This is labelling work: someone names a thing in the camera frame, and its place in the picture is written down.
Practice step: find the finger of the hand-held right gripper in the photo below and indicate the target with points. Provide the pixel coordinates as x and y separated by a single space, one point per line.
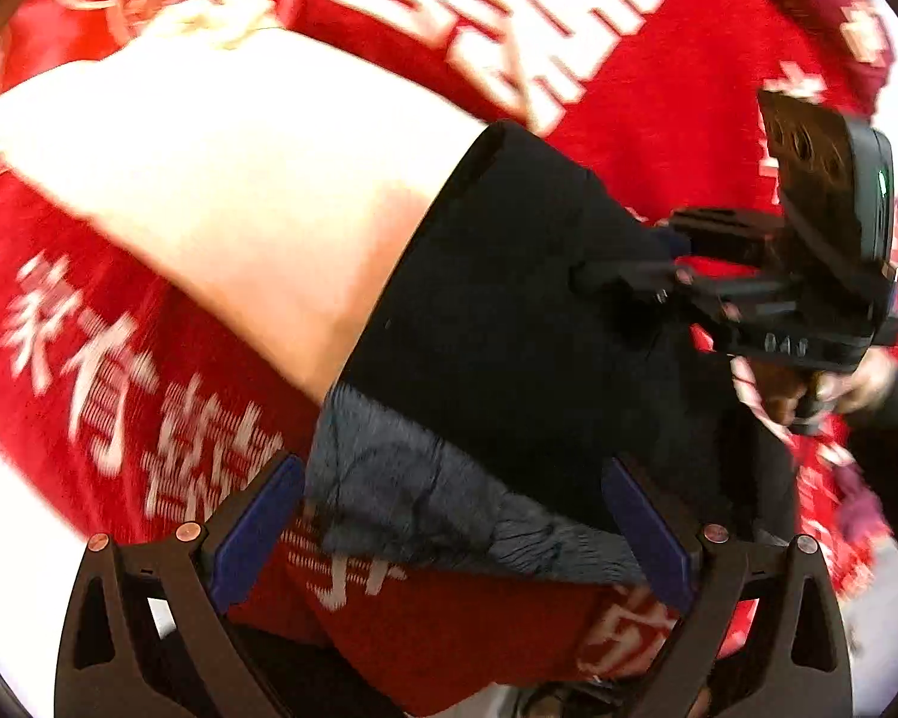
628 278
726 232

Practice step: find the purple cloth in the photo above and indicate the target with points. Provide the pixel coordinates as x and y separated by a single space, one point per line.
860 516

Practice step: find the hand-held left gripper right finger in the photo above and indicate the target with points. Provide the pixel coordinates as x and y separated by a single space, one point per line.
651 538

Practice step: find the black pants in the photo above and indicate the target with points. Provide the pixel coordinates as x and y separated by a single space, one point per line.
509 314

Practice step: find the person's right hand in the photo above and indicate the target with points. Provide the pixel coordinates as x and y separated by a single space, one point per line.
778 396

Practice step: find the blue leaf-print cloth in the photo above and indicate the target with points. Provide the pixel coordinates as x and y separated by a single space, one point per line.
419 479

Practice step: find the cream cloth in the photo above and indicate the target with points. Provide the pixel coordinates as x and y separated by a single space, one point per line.
232 187

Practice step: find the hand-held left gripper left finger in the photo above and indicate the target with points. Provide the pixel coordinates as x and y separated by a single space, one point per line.
258 531

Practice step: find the red printed blanket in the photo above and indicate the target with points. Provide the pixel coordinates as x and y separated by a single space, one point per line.
643 90

